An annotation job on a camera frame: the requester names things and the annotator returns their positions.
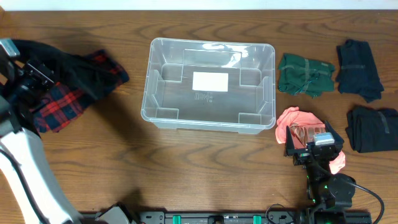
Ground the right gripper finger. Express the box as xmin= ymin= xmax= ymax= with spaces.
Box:
xmin=324 ymin=120 xmax=344 ymax=144
xmin=285 ymin=126 xmax=295 ymax=151

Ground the red navy plaid shirt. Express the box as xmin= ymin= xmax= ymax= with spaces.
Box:
xmin=33 ymin=50 xmax=129 ymax=133

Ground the black garment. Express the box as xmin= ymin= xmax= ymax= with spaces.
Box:
xmin=346 ymin=106 xmax=397 ymax=153
xmin=12 ymin=39 xmax=117 ymax=100

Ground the navy garment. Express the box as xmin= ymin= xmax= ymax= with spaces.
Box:
xmin=336 ymin=39 xmax=384 ymax=103

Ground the green garment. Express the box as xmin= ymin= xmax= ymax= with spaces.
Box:
xmin=277 ymin=53 xmax=335 ymax=98

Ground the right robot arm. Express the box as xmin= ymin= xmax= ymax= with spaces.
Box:
xmin=284 ymin=122 xmax=355 ymax=224

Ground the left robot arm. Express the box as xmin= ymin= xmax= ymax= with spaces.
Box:
xmin=1 ymin=49 xmax=83 ymax=223

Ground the pink printed t-shirt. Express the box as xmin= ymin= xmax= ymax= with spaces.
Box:
xmin=275 ymin=106 xmax=346 ymax=175

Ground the white label in bin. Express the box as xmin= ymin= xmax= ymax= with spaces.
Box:
xmin=192 ymin=72 xmax=229 ymax=92

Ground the clear plastic storage bin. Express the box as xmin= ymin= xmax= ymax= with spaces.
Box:
xmin=141 ymin=38 xmax=276 ymax=134

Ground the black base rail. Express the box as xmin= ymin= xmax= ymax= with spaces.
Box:
xmin=80 ymin=210 xmax=373 ymax=224

